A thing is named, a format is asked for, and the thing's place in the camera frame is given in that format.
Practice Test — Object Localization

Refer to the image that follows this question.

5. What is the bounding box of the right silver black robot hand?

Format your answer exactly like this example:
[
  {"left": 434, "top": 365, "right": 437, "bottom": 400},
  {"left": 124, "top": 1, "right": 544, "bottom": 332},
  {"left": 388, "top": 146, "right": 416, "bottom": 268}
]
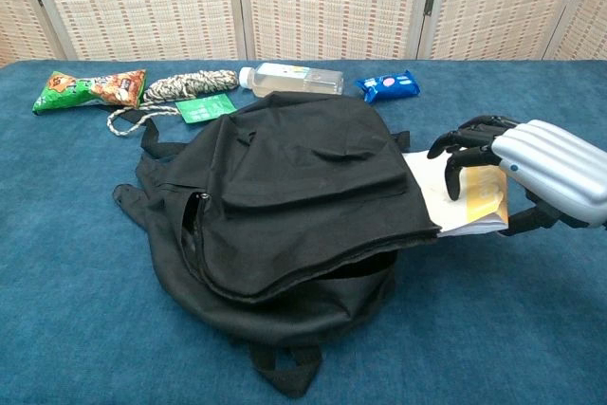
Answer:
[{"left": 426, "top": 114, "right": 607, "bottom": 239}]

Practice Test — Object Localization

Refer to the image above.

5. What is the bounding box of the white and yellow booklet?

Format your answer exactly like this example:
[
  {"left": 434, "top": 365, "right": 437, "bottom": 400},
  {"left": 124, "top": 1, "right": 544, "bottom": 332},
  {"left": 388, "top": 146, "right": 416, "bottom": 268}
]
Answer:
[{"left": 402, "top": 151, "right": 511, "bottom": 239}]

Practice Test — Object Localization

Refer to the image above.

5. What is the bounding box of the black fabric backpack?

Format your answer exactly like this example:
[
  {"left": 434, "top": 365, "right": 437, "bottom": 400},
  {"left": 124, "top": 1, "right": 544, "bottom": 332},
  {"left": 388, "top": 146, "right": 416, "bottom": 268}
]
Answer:
[{"left": 112, "top": 90, "right": 443, "bottom": 399}]

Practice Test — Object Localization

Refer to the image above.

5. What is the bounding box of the blue felt table cover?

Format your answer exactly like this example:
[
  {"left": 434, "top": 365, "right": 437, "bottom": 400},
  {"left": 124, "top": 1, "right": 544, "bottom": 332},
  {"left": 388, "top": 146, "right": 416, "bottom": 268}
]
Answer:
[{"left": 0, "top": 59, "right": 607, "bottom": 405}]

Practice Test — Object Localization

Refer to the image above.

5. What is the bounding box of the blue cookie packet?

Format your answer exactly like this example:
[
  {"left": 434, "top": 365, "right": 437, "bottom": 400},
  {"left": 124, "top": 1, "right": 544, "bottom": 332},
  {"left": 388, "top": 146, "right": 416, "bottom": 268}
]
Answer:
[{"left": 355, "top": 69, "right": 422, "bottom": 104}]

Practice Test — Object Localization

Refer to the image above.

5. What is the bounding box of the woven bamboo folding screen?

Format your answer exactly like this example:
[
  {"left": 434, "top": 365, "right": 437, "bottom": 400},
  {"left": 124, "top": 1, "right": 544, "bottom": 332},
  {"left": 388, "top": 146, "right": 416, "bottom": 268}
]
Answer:
[{"left": 0, "top": 0, "right": 607, "bottom": 64}]

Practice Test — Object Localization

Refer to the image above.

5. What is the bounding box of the clear plastic drink bottle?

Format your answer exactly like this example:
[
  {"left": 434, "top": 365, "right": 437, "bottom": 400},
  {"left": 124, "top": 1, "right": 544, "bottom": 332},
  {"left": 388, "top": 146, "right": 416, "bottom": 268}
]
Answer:
[{"left": 238, "top": 62, "right": 345, "bottom": 99}]

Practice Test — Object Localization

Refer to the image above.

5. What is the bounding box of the green flat packet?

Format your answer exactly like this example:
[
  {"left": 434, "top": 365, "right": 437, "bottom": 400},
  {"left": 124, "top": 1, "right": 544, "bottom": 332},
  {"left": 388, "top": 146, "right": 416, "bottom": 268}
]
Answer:
[{"left": 175, "top": 94, "right": 238, "bottom": 125}]

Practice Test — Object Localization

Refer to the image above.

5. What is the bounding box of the green orange snack bag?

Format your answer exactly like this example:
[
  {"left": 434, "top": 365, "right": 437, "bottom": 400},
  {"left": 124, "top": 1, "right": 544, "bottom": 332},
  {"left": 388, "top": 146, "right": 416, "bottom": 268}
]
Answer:
[{"left": 31, "top": 68, "right": 147, "bottom": 116}]

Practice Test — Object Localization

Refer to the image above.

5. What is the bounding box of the beige patterned coiled rope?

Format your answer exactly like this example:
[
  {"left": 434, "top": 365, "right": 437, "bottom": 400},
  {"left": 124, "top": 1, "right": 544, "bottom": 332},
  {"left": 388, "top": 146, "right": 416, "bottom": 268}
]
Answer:
[{"left": 106, "top": 68, "right": 239, "bottom": 137}]

